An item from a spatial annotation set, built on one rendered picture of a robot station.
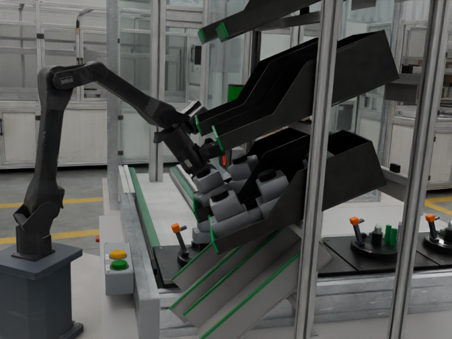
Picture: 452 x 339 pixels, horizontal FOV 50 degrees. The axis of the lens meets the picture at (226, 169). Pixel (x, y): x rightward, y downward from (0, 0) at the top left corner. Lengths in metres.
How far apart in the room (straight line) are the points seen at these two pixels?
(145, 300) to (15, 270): 0.28
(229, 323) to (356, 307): 0.56
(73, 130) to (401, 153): 4.16
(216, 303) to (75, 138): 5.71
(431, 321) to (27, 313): 0.96
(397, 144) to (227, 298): 5.81
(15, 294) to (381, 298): 0.86
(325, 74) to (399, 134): 5.92
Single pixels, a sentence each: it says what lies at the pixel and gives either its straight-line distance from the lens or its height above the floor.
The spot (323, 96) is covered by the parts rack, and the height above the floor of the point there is 1.44.
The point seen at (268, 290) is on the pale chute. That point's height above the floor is 1.13.
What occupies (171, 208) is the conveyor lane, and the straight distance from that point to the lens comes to 1.90.
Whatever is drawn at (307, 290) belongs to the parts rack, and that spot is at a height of 1.14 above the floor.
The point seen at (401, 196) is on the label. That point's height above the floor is 1.27.
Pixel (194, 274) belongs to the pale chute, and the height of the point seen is 1.03.
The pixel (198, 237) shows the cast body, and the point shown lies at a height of 1.04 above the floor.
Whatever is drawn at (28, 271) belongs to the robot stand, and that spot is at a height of 1.06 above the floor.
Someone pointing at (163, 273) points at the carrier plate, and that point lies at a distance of 1.22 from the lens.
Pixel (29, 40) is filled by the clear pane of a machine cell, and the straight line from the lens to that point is 6.42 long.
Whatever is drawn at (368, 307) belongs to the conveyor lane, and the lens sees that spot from 1.33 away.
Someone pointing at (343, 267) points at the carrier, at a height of 0.97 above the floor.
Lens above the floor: 1.48
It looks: 12 degrees down
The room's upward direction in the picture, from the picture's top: 3 degrees clockwise
